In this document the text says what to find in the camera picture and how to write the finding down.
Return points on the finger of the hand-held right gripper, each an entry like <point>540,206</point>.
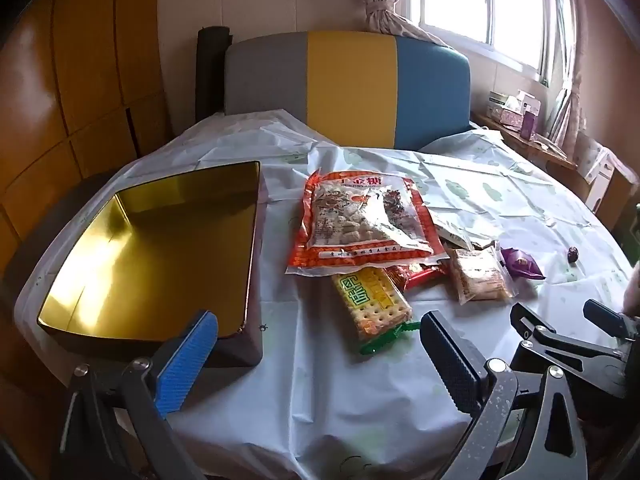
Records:
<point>530,322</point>
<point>605,316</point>

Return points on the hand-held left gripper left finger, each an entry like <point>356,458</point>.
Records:
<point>187,355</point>

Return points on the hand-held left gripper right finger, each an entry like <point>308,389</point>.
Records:
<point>450,355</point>

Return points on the purple candy wrapper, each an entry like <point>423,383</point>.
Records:
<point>522,264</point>

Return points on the clear sesame cake packet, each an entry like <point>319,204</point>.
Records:
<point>477,275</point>

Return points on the red brown snack packet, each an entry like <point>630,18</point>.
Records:
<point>417,275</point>

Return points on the yellow green cracker packet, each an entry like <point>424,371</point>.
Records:
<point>372,302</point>

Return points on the gold tin box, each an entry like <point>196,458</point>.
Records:
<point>150,260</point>

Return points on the white gold powder sachet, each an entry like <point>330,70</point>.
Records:
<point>452,232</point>

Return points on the large orange snack bag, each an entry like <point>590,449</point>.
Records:
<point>360,220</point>

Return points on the red date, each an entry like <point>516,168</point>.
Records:
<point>572,254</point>

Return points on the white green printed tablecloth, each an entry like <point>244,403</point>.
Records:
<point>325,410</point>

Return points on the white cardboard box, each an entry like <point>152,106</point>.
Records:
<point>597,170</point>

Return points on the wooden side table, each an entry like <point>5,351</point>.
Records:
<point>550,152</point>

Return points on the purple box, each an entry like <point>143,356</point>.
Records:
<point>529,126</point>

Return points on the pink tissue box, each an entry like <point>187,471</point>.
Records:
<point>512,117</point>

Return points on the hanging floral curtain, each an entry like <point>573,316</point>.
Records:
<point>570,100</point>

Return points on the green white tissue box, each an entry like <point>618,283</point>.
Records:
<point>500,105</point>

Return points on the grey yellow blue chair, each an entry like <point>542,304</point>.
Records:
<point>350,85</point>

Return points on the brown wooden wardrobe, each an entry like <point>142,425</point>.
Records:
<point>75,85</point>

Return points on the tied floral curtain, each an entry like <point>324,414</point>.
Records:
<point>380,10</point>

